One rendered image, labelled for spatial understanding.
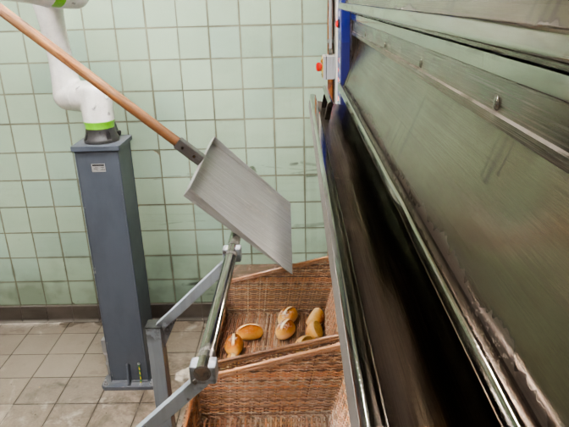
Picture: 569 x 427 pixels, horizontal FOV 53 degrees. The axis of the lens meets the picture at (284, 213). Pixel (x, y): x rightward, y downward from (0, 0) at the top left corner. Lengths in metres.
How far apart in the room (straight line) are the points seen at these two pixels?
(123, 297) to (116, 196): 0.49
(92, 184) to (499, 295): 2.16
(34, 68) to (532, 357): 2.94
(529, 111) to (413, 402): 0.27
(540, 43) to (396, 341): 0.36
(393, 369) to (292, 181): 2.51
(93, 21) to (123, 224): 1.05
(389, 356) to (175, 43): 2.51
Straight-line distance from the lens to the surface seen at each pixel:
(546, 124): 0.49
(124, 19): 3.01
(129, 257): 2.63
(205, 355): 1.03
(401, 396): 0.55
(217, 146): 1.99
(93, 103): 2.48
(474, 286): 0.60
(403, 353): 0.61
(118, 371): 2.97
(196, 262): 3.27
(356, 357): 0.55
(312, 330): 2.06
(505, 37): 0.43
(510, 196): 0.59
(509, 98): 0.57
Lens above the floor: 1.75
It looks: 21 degrees down
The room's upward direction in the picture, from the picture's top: 2 degrees counter-clockwise
